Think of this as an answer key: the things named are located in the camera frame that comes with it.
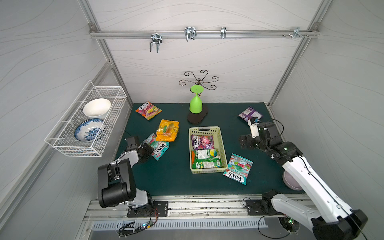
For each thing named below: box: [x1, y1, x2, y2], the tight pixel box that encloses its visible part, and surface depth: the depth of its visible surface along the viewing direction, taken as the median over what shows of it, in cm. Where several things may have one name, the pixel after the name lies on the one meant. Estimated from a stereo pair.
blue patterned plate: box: [74, 118, 106, 142], surface depth 65 cm
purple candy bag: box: [238, 106, 264, 122], surface depth 116 cm
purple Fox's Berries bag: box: [191, 135, 215, 150], surface depth 97 cm
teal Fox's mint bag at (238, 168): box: [223, 153, 254, 186], surface depth 87 cm
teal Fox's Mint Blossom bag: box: [142, 133, 170, 161], surface depth 97 cm
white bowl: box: [83, 98, 112, 118], surface depth 72 cm
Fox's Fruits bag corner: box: [135, 101, 163, 121], surface depth 117 cm
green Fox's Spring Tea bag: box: [191, 148, 222, 169], surface depth 89 cm
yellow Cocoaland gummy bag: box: [156, 119, 180, 142], surface depth 102 cm
